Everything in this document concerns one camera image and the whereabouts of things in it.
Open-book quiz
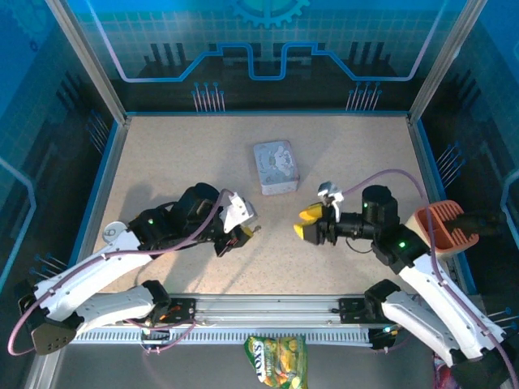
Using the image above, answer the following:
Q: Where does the light blue cartoon tin box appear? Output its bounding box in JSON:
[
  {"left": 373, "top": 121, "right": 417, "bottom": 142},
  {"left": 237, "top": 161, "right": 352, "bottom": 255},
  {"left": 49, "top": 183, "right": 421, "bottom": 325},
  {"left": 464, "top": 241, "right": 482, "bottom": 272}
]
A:
[{"left": 252, "top": 139, "right": 302, "bottom": 196}]

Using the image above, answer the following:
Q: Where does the orange and cream utensil holder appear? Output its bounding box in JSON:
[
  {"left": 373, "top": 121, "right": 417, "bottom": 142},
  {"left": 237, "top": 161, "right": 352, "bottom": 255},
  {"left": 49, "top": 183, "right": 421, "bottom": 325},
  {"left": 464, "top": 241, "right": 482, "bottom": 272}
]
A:
[{"left": 405, "top": 199, "right": 480, "bottom": 261}]

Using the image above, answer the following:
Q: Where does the white and orange can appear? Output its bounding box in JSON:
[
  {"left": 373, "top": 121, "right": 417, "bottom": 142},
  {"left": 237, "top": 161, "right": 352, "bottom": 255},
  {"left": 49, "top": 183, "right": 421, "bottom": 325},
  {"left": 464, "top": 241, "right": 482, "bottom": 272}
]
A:
[{"left": 103, "top": 220, "right": 130, "bottom": 245}]

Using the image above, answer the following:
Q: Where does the green yellow snack bag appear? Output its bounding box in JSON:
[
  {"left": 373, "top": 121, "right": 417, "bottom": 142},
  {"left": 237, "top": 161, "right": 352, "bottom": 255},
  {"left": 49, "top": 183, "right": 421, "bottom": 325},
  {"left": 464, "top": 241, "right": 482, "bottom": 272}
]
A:
[{"left": 242, "top": 335, "right": 308, "bottom": 389}]

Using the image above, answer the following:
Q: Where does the purple snack bag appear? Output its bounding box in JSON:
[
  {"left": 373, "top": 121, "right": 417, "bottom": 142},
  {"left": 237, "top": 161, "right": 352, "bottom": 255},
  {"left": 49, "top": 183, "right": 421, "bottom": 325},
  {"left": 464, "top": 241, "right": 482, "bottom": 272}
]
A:
[{"left": 432, "top": 352, "right": 457, "bottom": 389}]

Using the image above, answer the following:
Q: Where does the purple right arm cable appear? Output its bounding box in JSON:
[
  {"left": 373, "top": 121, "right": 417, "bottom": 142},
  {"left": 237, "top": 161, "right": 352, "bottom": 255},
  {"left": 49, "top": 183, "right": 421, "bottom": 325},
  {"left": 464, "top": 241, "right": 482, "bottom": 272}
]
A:
[{"left": 342, "top": 169, "right": 519, "bottom": 389}]

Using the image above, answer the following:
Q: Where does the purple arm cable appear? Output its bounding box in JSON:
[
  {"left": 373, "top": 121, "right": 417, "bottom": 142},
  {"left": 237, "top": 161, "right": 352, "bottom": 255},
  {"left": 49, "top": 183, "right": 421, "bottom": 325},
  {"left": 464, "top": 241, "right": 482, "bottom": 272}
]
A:
[
  {"left": 342, "top": 169, "right": 519, "bottom": 389},
  {"left": 6, "top": 188, "right": 236, "bottom": 357}
]

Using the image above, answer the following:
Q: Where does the aluminium table side rail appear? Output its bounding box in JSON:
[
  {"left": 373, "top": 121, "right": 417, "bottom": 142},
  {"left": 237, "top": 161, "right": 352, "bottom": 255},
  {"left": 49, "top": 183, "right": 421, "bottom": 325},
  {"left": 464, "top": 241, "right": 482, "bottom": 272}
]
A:
[
  {"left": 66, "top": 115, "right": 131, "bottom": 264},
  {"left": 406, "top": 114, "right": 478, "bottom": 295}
]

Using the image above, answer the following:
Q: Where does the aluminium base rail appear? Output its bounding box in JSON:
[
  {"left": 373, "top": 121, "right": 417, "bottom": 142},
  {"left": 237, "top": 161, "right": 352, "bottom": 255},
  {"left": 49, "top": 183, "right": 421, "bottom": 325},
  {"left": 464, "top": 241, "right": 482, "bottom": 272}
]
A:
[{"left": 72, "top": 292, "right": 406, "bottom": 327}]

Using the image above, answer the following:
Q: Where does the black handled utensil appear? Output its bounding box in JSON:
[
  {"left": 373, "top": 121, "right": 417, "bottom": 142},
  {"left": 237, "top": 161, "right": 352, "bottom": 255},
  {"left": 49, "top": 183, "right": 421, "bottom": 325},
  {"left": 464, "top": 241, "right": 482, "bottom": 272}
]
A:
[{"left": 445, "top": 210, "right": 508, "bottom": 239}]

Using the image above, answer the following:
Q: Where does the white slotted cable duct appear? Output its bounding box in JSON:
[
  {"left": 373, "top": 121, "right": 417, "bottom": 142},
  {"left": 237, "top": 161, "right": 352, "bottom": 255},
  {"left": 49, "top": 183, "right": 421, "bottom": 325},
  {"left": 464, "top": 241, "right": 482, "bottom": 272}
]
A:
[{"left": 75, "top": 327, "right": 374, "bottom": 346}]

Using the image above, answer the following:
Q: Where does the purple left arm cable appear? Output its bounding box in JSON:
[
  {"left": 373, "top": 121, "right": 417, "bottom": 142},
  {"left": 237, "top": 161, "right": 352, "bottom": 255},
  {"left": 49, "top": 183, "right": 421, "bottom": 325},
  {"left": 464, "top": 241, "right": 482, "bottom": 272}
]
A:
[{"left": 6, "top": 188, "right": 236, "bottom": 357}]

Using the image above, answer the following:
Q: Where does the aluminium frame post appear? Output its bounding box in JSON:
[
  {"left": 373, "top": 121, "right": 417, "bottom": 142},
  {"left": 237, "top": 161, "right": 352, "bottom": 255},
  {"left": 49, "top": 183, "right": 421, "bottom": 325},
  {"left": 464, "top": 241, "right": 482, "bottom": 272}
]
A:
[
  {"left": 44, "top": 0, "right": 130, "bottom": 125},
  {"left": 407, "top": 0, "right": 490, "bottom": 125}
]

